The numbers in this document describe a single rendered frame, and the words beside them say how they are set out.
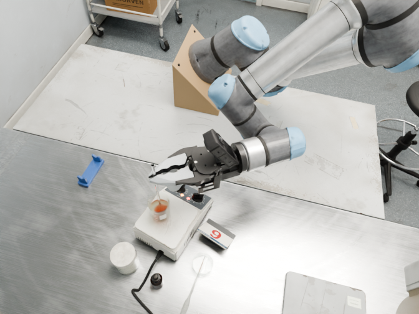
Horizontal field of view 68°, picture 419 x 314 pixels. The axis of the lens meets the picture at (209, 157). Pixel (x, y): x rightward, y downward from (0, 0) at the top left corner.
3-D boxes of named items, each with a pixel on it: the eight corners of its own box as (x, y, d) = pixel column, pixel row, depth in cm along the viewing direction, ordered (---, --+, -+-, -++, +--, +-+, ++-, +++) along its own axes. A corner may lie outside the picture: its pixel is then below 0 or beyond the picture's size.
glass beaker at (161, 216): (176, 213, 78) (174, 199, 72) (161, 228, 76) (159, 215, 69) (158, 199, 80) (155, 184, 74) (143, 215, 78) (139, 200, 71)
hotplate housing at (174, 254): (176, 182, 93) (174, 168, 86) (213, 202, 90) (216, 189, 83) (130, 245, 81) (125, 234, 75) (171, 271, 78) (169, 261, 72)
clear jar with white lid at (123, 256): (136, 276, 77) (132, 268, 70) (113, 274, 77) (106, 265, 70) (142, 253, 80) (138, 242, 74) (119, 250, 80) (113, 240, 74)
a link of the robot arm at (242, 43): (219, 25, 102) (252, 2, 94) (242, 57, 109) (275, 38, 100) (209, 45, 95) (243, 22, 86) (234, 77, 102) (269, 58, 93)
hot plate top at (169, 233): (161, 190, 82) (160, 189, 82) (199, 211, 79) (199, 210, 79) (133, 227, 76) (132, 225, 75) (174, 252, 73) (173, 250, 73)
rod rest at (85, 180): (95, 157, 96) (91, 151, 93) (105, 161, 96) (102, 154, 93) (77, 184, 91) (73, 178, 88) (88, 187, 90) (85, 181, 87)
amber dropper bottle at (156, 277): (166, 285, 76) (164, 278, 71) (155, 291, 75) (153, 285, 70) (159, 274, 78) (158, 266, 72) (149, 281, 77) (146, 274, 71)
